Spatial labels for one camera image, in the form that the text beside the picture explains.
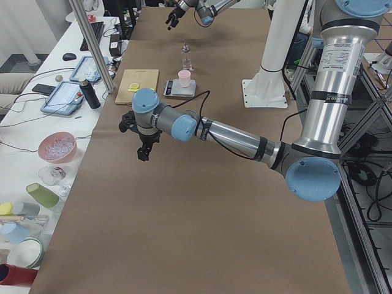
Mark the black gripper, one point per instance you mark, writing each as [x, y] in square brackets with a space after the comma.
[146, 138]
[178, 13]

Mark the glass sauce dispenser bottle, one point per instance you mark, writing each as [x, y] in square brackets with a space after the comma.
[186, 58]

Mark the pink plastic cup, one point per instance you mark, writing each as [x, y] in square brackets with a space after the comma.
[184, 77]

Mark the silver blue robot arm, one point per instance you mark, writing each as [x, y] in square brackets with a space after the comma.
[309, 164]
[206, 14]

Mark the digital kitchen scale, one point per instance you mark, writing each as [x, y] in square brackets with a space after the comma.
[173, 88]

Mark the green plastic cup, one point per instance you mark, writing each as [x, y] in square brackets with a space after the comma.
[42, 195]

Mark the grey plastic cup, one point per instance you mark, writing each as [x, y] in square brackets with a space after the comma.
[29, 210]

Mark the yellow plastic cup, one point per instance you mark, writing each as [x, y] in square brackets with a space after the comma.
[6, 209]

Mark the light blue plastic cup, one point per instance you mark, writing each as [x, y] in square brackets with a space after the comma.
[14, 233]

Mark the red cup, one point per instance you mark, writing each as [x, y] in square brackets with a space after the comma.
[17, 276]

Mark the black power adapter box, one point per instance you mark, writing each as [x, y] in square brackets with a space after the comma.
[115, 45]

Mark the wooden cutting board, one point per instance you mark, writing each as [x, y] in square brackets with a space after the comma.
[134, 80]

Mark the pink bowl with ice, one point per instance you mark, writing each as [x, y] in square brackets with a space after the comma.
[58, 148]

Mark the black water bottle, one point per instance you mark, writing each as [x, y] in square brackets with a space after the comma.
[89, 93]

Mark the near blue teach pendant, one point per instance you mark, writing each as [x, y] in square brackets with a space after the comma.
[66, 98]

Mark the blue teach pendant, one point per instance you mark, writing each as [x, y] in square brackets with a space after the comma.
[86, 68]
[66, 98]

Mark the clear wine glass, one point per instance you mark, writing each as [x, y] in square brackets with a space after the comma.
[54, 176]

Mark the far blue teach pendant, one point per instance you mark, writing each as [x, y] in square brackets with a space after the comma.
[86, 68]

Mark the black computer mouse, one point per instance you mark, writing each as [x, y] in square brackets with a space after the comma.
[69, 56]

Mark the black smartphone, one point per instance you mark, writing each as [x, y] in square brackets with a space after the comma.
[43, 89]

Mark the white green rimmed bowl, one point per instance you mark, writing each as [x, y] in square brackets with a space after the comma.
[27, 254]

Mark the lemon slice near handle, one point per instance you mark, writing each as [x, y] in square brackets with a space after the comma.
[133, 87]

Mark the aluminium frame post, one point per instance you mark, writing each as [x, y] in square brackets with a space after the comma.
[93, 45]

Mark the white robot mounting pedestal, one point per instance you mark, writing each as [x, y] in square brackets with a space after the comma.
[266, 89]

